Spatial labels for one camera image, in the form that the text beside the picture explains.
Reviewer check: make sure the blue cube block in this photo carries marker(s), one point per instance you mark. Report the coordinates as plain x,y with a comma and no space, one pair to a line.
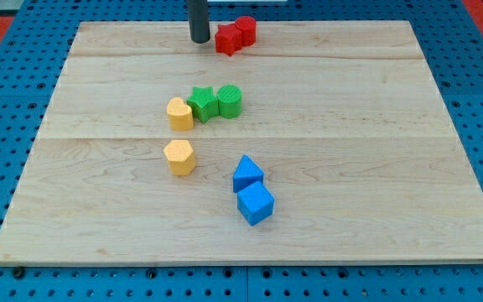
255,202

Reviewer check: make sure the yellow heart block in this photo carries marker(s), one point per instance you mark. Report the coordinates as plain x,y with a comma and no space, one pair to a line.
179,114

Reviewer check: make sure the light wooden board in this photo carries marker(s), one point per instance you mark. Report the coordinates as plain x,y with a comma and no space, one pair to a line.
344,118

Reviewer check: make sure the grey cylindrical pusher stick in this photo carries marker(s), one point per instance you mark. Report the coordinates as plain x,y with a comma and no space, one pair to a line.
198,18

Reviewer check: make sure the red star block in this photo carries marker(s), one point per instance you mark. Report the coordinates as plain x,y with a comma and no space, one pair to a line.
228,39

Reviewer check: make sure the blue triangle block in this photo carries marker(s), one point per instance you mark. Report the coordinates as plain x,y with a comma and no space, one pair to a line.
246,173

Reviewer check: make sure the red cylinder block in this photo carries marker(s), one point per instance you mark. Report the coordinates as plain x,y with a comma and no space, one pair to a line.
248,27

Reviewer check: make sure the yellow hexagon block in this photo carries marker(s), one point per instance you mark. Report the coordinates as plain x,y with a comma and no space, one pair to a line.
180,156

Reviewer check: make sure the green star block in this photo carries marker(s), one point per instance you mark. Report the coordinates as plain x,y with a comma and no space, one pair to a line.
204,103

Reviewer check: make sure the green cylinder block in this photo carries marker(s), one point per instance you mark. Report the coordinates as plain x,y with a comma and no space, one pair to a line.
229,101

